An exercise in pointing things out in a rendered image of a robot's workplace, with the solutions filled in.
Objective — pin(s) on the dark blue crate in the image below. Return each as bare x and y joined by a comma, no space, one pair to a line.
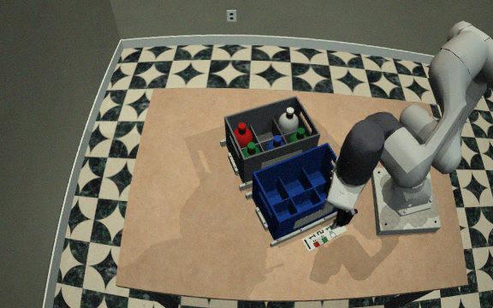
298,183

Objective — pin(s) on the white bottle with grey label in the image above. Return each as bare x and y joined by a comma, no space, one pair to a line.
288,122

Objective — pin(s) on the dark grey divided crate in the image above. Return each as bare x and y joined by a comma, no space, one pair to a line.
260,121

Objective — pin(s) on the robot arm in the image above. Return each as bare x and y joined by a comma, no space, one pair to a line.
406,156

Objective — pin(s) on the red bottle with pink label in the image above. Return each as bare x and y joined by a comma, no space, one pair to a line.
243,135

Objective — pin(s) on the white paper pick list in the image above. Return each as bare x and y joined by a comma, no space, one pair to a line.
321,236

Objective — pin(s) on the green bottle with pale green label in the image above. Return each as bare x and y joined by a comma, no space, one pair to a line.
298,135
250,150

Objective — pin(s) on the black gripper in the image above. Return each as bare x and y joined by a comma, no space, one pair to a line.
343,217

